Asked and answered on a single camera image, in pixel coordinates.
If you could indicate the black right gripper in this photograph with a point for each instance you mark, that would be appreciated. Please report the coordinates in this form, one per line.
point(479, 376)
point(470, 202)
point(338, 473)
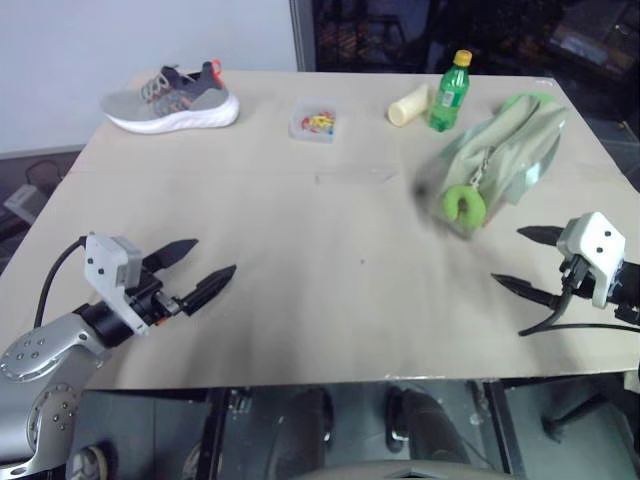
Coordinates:
point(577, 277)

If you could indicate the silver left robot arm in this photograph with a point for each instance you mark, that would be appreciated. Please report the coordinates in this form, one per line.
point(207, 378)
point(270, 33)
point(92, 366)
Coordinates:
point(45, 345)

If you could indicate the dark rounded shape under table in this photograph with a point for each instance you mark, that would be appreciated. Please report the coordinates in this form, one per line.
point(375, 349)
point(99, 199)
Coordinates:
point(310, 415)
point(425, 425)

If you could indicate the cream cylindrical roll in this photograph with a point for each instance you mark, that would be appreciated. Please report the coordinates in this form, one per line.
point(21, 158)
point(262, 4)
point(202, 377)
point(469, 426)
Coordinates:
point(407, 107)

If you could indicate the black table frame leg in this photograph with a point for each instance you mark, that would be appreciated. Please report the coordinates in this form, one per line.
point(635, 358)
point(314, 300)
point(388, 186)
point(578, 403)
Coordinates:
point(500, 430)
point(212, 435)

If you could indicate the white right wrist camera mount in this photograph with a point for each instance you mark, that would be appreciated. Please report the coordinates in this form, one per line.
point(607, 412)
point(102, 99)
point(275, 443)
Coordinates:
point(597, 250)

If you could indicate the grey wall pillar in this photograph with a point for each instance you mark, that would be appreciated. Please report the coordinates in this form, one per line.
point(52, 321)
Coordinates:
point(302, 35)

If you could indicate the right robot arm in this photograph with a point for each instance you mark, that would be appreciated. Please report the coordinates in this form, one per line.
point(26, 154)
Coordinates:
point(627, 295)

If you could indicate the clear box of coloured pins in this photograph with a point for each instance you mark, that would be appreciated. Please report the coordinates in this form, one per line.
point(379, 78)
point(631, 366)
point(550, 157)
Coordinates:
point(315, 123)

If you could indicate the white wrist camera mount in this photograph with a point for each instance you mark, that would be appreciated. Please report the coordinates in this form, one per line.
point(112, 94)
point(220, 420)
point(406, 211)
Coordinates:
point(106, 260)
point(597, 250)

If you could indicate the green translucent pouch bag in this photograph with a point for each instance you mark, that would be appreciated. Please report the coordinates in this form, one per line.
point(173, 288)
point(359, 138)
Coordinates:
point(505, 145)

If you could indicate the caster wheel under table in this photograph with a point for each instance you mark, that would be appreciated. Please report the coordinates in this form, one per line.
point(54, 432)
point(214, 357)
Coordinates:
point(87, 462)

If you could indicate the green bottle with yellow cap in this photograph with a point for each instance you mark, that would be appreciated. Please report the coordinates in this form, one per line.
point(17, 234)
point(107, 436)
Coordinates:
point(448, 97)

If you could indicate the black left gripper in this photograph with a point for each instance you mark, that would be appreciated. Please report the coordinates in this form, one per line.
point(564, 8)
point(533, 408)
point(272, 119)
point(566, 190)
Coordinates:
point(149, 298)

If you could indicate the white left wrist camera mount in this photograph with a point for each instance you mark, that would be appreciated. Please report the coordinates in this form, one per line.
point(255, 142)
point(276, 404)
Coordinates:
point(106, 260)

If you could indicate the grey sneaker with white sole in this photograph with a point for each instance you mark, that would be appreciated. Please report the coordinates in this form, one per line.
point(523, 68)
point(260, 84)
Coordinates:
point(170, 107)

